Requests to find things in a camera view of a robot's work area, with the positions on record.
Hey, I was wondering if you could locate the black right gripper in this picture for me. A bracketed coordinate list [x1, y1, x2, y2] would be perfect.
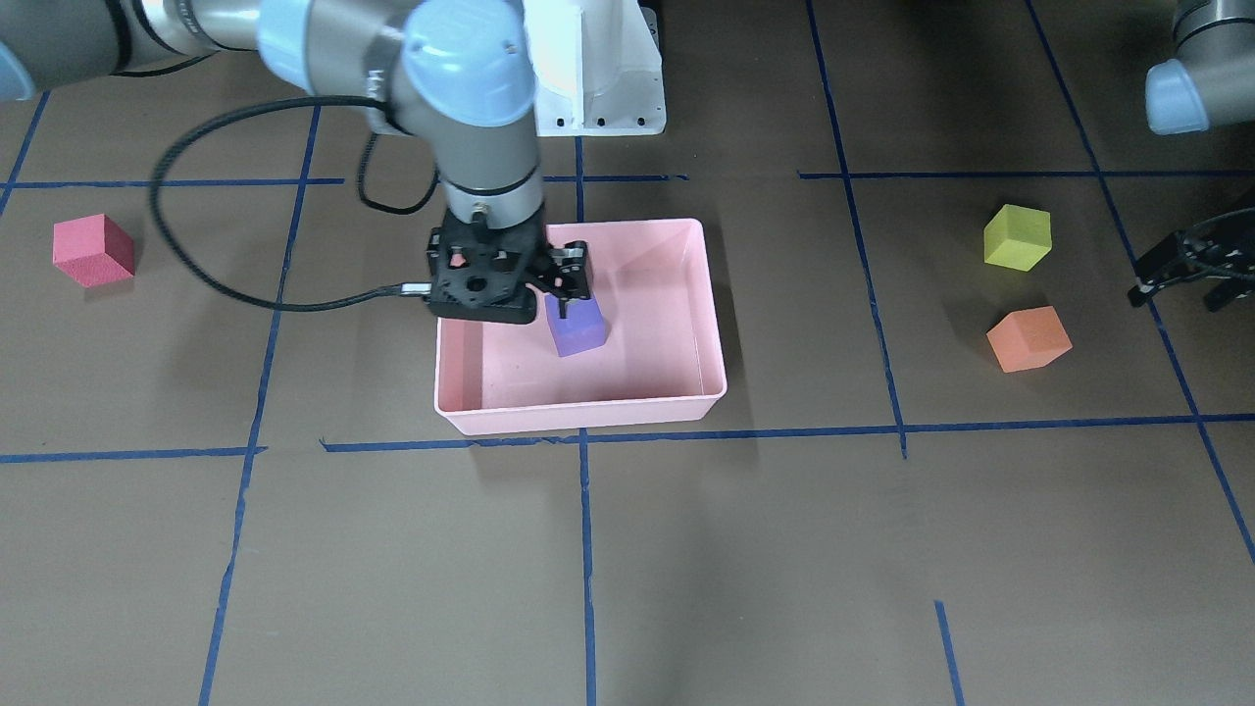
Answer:
[427, 218, 594, 325]

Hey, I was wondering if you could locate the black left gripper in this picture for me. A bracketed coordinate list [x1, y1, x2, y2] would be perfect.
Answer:
[1127, 207, 1254, 313]

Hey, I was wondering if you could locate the purple foam block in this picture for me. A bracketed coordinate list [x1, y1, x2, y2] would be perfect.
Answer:
[543, 295, 607, 357]

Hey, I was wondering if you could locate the orange foam block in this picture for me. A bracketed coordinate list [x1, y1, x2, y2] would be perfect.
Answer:
[986, 307, 1073, 374]

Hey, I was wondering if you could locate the yellow-green foam block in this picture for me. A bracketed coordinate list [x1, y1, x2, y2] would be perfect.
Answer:
[984, 204, 1053, 272]

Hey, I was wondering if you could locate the red foam block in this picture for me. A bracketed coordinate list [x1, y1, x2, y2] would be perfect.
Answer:
[51, 214, 137, 287]

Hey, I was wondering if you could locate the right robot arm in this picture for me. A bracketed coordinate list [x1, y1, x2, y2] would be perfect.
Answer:
[1, 1, 592, 325]

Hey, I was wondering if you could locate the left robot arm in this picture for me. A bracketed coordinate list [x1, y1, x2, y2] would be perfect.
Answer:
[1127, 1, 1254, 313]

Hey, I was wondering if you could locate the pink plastic bin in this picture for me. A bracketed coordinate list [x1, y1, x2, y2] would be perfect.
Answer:
[433, 218, 728, 436]

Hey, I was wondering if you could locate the brown paper table mat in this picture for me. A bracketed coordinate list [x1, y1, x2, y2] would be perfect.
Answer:
[3, 1, 1252, 705]

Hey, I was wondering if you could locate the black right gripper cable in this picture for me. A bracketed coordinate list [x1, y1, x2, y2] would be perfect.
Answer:
[149, 95, 441, 313]

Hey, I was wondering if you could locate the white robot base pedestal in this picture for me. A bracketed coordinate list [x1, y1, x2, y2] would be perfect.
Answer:
[522, 1, 668, 137]

